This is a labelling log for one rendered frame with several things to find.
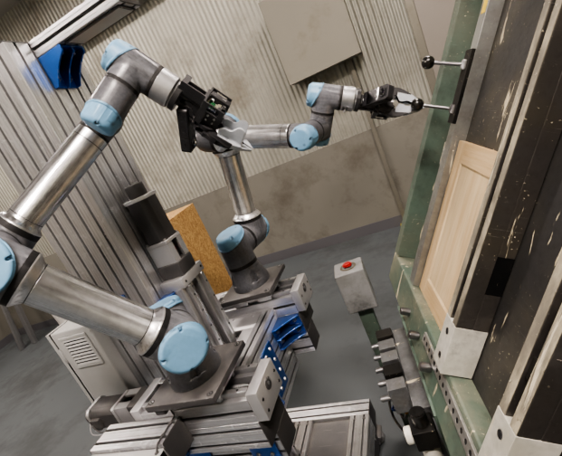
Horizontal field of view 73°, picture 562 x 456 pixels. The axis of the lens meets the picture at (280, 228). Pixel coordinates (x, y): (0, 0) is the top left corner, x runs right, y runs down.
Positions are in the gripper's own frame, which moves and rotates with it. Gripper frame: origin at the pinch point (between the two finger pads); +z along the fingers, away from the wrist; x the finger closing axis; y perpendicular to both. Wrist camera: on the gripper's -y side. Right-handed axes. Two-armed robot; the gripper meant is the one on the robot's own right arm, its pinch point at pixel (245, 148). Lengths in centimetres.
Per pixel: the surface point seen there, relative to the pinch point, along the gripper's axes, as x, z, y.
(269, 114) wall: 294, 40, -150
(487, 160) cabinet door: 6, 49, 31
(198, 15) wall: 334, -71, -125
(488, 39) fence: 39, 41, 46
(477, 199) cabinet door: 1, 53, 24
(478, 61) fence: 36, 42, 41
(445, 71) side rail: 57, 47, 30
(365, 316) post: 14, 82, -48
